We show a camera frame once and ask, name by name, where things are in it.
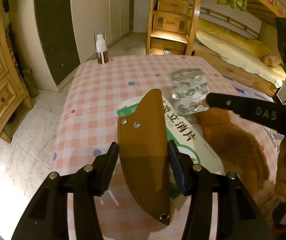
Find green white medicine box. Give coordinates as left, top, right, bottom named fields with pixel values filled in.
left=117, top=96, right=225, bottom=199

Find silver pill blister pack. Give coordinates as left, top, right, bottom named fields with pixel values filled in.
left=171, top=68, right=210, bottom=115

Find brown leather sheath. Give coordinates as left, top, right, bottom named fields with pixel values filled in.
left=118, top=89, right=170, bottom=225

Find plush toy on bed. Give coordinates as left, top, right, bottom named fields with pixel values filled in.
left=260, top=55, right=282, bottom=68

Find yellow blanket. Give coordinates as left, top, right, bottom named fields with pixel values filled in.
left=196, top=19, right=271, bottom=57

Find wooden bunk bed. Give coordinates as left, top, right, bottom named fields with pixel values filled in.
left=193, top=0, right=286, bottom=96

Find pink checkered tablecloth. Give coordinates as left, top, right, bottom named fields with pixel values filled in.
left=50, top=54, right=286, bottom=240

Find wooden stair drawers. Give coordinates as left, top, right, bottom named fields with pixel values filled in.
left=146, top=0, right=201, bottom=55

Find wooden cabinet with drawers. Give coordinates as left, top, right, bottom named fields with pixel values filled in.
left=0, top=0, right=34, bottom=144

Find white brown spray bottle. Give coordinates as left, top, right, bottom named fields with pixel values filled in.
left=94, top=33, right=109, bottom=64

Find white wardrobe with round holes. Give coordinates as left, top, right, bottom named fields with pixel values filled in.
left=34, top=0, right=134, bottom=89

